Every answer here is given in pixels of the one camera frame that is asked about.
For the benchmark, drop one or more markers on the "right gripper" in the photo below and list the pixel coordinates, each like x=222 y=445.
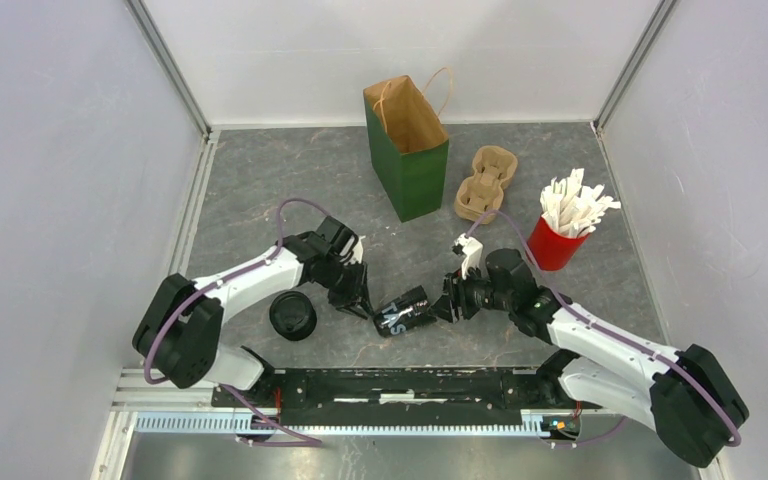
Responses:
x=454 y=297

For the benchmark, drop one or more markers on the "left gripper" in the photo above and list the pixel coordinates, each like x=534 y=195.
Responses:
x=356 y=300

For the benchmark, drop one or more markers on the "black coffee cup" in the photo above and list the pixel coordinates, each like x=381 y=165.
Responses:
x=409 y=311

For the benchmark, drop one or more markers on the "green paper bag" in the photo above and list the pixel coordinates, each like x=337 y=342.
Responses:
x=408 y=146

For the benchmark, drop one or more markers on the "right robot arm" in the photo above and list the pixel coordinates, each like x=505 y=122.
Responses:
x=684 y=396

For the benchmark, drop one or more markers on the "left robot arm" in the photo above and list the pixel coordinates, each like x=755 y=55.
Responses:
x=179 y=335

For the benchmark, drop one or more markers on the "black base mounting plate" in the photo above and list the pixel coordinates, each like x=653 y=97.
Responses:
x=409 y=397

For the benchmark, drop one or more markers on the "red cup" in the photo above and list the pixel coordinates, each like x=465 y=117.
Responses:
x=550 y=250

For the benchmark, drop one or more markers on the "cardboard two-cup carrier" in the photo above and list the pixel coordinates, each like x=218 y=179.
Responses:
x=493 y=169

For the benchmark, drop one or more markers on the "white paper stick bundle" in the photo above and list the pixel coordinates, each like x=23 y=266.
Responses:
x=573 y=210

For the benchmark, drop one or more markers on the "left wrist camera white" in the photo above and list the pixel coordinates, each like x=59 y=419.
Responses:
x=357 y=252

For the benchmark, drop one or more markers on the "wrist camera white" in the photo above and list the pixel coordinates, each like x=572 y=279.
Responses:
x=469 y=249
x=357 y=252

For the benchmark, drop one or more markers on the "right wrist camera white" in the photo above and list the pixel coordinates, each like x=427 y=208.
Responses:
x=469 y=249

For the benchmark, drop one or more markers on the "slotted cable duct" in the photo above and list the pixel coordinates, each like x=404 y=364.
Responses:
x=245 y=423

